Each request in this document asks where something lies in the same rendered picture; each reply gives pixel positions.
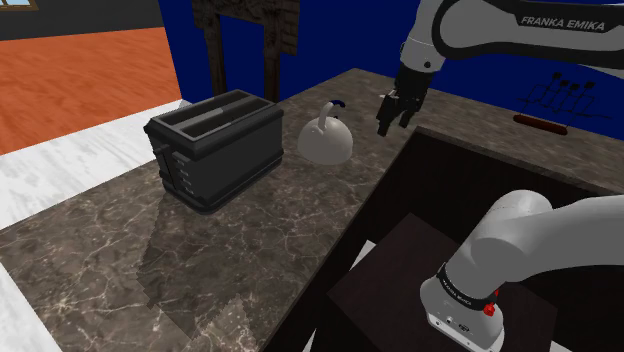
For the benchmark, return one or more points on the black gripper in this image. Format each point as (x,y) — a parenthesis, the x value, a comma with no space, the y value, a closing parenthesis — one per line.
(410,83)

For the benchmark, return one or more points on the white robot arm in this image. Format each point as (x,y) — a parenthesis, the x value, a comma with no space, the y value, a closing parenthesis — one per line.
(512,239)

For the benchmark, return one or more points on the grey kettle with blue knob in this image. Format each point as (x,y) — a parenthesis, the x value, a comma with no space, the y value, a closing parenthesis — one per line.
(325,141)

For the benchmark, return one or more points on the black toaster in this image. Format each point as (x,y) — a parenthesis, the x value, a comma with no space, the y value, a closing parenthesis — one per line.
(229,151)

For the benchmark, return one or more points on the dark robot stand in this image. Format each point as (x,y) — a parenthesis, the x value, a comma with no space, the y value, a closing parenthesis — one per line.
(385,297)

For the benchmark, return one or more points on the dark wooden frame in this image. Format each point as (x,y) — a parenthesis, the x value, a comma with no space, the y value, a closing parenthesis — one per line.
(273,44)

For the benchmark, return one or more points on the framed wall picture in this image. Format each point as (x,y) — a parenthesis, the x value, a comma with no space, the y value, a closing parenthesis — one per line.
(17,4)

